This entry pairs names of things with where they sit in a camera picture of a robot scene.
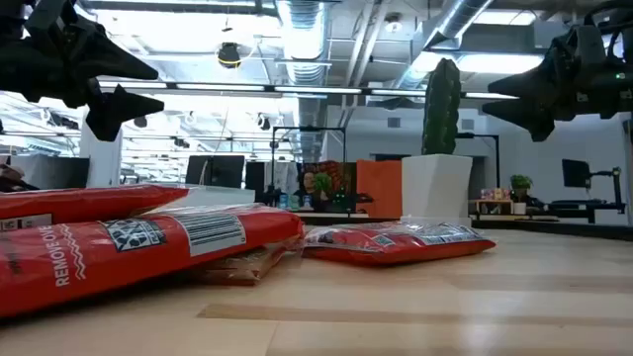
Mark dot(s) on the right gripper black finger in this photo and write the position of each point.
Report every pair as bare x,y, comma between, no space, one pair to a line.
534,116
544,81

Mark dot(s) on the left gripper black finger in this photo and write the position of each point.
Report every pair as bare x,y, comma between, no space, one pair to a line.
106,59
118,106

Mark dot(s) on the black round ceiling fixture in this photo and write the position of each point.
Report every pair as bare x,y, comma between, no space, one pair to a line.
229,55

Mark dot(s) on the low wooden shelf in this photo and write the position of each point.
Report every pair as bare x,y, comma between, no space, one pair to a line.
492,206

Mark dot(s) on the small green potted plant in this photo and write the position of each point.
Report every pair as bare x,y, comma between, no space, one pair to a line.
521,184

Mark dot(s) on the red popcorn bag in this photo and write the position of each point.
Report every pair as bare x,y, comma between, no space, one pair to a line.
123,267
242,267
74,203
395,249

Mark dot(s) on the black computer monitor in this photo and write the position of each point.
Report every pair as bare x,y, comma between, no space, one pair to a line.
215,170

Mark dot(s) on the black aluminium table frame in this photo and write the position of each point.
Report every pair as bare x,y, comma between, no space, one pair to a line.
569,227

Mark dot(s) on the colourful painted picture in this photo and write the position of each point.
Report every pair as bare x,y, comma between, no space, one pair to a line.
326,183

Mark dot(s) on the green cactus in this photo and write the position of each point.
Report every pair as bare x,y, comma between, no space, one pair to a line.
441,109

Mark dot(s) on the long ceiling light strip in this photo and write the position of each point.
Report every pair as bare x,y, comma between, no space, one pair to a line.
316,90

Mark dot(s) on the black tube stand frame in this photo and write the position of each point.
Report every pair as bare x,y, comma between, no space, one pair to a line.
273,163

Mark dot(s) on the orange partition panel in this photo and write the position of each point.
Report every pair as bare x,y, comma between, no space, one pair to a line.
380,188

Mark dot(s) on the black monitor on arm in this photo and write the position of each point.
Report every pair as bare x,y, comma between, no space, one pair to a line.
575,173

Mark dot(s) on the silver ceiling air duct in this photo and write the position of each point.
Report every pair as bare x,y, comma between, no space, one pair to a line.
302,39

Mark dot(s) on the white faceted plant pot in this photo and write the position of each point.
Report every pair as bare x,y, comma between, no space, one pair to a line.
435,185

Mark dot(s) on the white square pillar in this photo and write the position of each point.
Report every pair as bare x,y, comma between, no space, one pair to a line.
101,158

